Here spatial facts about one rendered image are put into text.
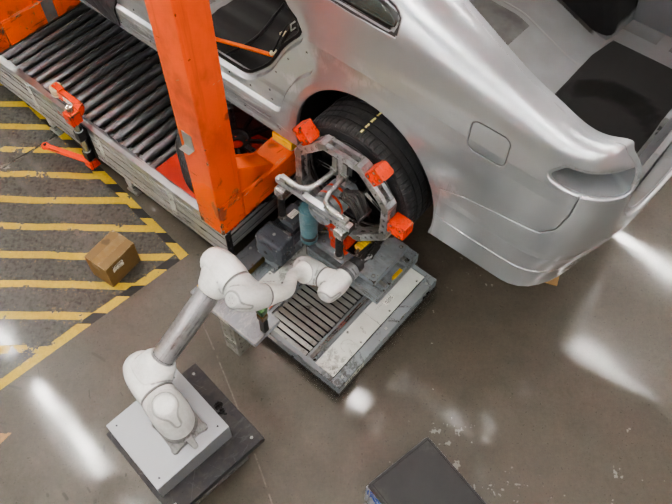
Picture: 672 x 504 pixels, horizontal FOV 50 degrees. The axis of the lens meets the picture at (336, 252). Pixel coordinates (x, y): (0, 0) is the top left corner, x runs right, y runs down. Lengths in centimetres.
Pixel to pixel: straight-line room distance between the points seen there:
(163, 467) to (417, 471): 107
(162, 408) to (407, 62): 163
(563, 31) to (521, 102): 152
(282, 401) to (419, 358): 74
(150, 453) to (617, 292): 259
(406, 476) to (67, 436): 167
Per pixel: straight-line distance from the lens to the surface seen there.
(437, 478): 321
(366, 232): 332
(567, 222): 275
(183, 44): 267
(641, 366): 406
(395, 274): 379
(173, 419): 299
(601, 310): 414
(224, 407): 335
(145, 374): 307
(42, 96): 466
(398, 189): 305
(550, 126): 251
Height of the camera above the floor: 340
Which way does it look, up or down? 57 degrees down
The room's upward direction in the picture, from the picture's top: 1 degrees clockwise
